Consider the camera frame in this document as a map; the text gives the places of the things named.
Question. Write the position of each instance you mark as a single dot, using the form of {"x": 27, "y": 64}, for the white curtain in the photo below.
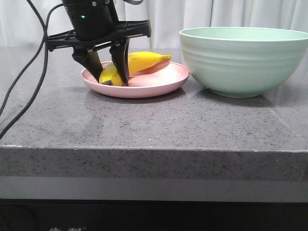
{"x": 19, "y": 26}

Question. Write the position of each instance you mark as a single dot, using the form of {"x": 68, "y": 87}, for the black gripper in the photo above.
{"x": 96, "y": 22}

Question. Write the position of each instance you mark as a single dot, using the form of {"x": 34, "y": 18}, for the yellow banana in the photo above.
{"x": 137, "y": 61}

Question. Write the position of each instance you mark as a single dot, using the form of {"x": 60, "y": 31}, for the green ribbed bowl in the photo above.
{"x": 242, "y": 62}

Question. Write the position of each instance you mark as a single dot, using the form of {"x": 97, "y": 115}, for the black cabinet below counter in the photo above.
{"x": 78, "y": 215}

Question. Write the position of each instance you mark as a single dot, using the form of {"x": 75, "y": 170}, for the pink plate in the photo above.
{"x": 163, "y": 78}

